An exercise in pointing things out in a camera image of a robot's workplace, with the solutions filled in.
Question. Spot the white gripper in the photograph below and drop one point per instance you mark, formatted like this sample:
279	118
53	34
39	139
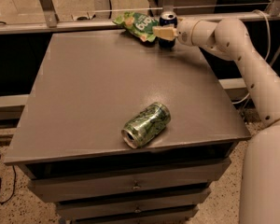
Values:
184	33

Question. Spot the blue pepsi can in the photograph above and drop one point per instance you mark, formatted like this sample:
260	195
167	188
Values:
167	18

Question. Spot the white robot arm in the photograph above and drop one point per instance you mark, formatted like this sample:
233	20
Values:
229	39

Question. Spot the green rice chip bag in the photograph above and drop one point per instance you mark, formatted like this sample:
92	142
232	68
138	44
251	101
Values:
137	24

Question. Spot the green soda can lying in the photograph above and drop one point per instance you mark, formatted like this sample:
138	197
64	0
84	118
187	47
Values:
146	125

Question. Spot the grey drawer cabinet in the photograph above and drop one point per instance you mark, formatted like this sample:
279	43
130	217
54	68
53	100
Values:
91	83

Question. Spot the middle grey drawer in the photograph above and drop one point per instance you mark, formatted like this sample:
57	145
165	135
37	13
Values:
132	203

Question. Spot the grey drawer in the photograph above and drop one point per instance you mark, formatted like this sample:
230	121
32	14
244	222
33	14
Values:
80	187
145	217
132	203

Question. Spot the bottom grey drawer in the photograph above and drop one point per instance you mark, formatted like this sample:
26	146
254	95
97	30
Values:
145	217

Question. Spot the top grey drawer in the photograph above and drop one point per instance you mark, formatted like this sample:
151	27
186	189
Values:
80	187

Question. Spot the metal railing frame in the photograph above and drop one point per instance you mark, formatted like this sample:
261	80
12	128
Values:
23	16

